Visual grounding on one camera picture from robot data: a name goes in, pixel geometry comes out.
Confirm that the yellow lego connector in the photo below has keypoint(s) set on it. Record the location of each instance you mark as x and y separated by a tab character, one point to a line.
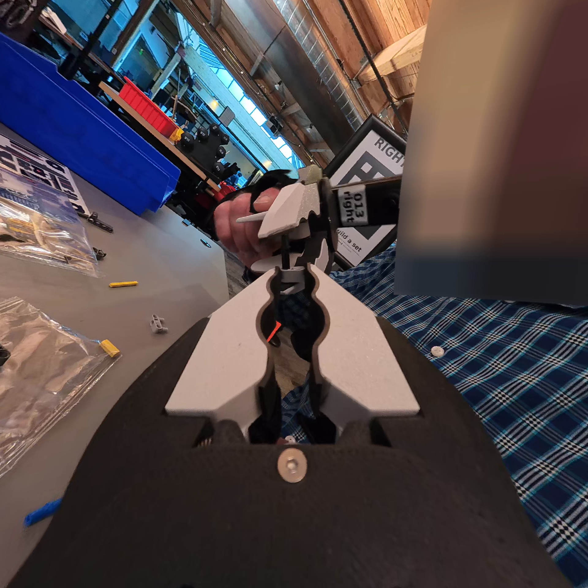
110	348

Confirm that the dark grey lego angle beam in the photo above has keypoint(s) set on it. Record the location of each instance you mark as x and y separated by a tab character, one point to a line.
3	357

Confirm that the yellow storage bin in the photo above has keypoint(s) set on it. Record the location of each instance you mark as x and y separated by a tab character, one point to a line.
176	133

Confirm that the red storage bin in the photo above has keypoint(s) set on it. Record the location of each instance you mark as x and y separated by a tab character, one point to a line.
147	105

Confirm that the black labelled equipment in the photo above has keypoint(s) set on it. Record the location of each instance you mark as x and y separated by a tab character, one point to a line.
202	147

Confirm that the grey lego pin connector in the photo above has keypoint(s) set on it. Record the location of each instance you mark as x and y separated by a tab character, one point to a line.
158	324

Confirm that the metal air duct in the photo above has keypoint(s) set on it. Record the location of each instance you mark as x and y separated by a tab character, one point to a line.
312	59

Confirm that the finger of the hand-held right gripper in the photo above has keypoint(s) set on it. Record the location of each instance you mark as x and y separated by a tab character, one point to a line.
264	265
289	211

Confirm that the small clear plastic bag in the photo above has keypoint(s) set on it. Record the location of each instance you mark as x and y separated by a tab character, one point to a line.
46	381

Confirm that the blue plaid shirt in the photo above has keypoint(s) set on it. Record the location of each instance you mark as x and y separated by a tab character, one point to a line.
459	367

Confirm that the yellow lego axle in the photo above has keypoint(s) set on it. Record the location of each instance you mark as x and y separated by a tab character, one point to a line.
123	284

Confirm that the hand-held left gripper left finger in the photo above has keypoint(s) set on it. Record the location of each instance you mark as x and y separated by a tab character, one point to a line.
220	367

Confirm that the black pole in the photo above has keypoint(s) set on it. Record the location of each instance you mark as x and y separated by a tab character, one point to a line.
87	46

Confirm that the sticker sheet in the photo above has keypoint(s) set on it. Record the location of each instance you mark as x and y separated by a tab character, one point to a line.
36	179

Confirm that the blue plastic bin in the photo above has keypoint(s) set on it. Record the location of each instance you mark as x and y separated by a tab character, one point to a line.
69	115

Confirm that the clear bag of lego parts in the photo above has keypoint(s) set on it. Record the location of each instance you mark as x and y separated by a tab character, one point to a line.
41	239

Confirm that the black lego axle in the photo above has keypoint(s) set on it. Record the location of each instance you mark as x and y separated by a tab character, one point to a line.
285	252

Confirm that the person's right hand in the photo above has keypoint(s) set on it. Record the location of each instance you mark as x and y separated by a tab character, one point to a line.
234	225

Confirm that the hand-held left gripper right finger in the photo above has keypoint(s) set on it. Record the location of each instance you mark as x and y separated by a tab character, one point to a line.
363	367

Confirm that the blue lego pin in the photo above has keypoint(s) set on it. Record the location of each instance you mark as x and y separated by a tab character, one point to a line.
42	513

